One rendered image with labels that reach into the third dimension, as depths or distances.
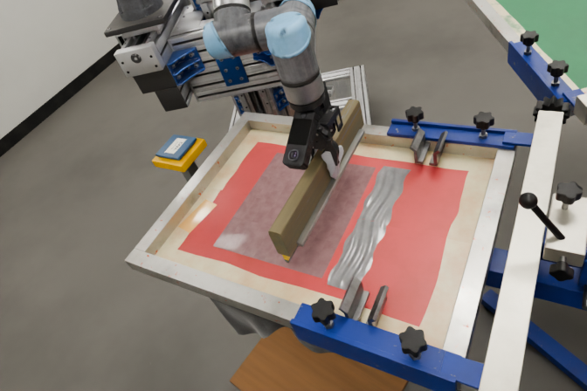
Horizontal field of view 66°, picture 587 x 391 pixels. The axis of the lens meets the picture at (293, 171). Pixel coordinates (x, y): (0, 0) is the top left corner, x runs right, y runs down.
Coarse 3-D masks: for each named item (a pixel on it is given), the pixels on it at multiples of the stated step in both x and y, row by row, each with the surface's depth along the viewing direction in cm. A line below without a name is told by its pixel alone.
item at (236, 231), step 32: (224, 192) 123; (224, 224) 114; (256, 224) 111; (320, 224) 106; (352, 224) 104; (224, 256) 107; (256, 256) 104; (320, 256) 100; (384, 256) 95; (416, 256) 93; (320, 288) 94; (416, 288) 88; (416, 320) 84
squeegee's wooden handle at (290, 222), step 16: (352, 112) 103; (336, 128) 100; (352, 128) 104; (320, 160) 94; (304, 176) 92; (320, 176) 94; (304, 192) 89; (320, 192) 95; (288, 208) 87; (304, 208) 90; (288, 224) 85; (304, 224) 91; (272, 240) 86; (288, 240) 86; (288, 256) 88
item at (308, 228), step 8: (360, 136) 106; (352, 144) 105; (352, 152) 103; (344, 160) 102; (344, 168) 101; (328, 184) 98; (336, 184) 98; (328, 192) 96; (320, 200) 95; (320, 208) 94; (312, 216) 92; (312, 224) 91; (304, 232) 90; (304, 240) 89
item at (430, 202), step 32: (256, 160) 129; (352, 160) 119; (384, 160) 116; (256, 192) 120; (288, 192) 117; (352, 192) 111; (416, 192) 106; (448, 192) 103; (416, 224) 99; (448, 224) 97
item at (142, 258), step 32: (256, 128) 140; (288, 128) 133; (384, 128) 119; (224, 160) 132; (512, 160) 100; (192, 192) 122; (160, 224) 115; (480, 224) 91; (128, 256) 110; (480, 256) 86; (192, 288) 100; (224, 288) 96; (480, 288) 81; (288, 320) 87
